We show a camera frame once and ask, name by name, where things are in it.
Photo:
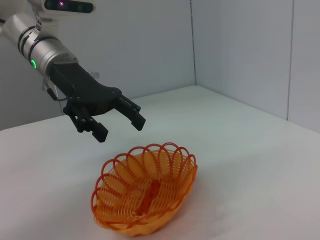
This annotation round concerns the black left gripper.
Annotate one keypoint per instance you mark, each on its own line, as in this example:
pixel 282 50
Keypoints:
pixel 85 87

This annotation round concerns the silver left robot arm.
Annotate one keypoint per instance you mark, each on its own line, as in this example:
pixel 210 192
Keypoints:
pixel 42 48

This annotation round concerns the white robot head sensor bar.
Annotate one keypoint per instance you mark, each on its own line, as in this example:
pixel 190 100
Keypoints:
pixel 67 5

